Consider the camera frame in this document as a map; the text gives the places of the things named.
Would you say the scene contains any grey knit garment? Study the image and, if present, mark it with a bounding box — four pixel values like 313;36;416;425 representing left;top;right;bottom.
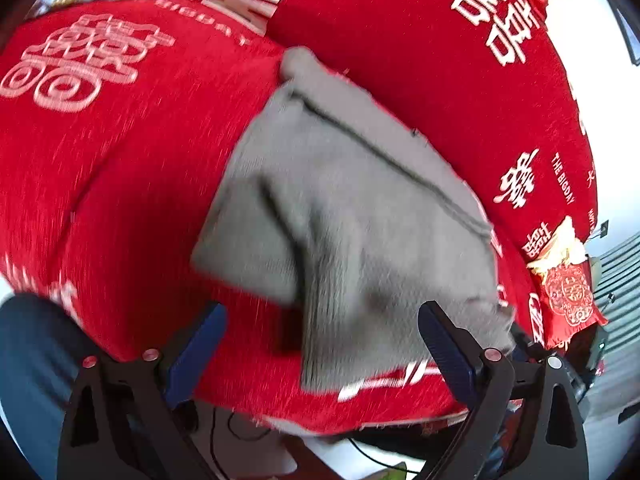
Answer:
192;48;513;393

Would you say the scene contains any grey slatted radiator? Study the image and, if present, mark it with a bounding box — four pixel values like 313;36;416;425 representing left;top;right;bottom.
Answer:
586;235;639;422

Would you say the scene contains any red embroidered pillow near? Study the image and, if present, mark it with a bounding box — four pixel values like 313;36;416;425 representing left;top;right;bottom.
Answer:
527;216;608;350

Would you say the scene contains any dark blue trouser leg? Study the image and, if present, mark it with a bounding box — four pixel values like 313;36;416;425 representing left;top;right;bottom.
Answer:
0;292;102;479

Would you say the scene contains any red wedding bed cover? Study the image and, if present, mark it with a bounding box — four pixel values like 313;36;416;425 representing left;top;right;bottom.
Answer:
1;0;598;434

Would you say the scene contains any black cable on floor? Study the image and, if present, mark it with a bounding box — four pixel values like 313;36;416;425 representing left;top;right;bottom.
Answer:
207;404;421;480

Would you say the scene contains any framed wall picture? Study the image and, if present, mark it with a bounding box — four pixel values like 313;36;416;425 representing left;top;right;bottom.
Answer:
614;8;640;66

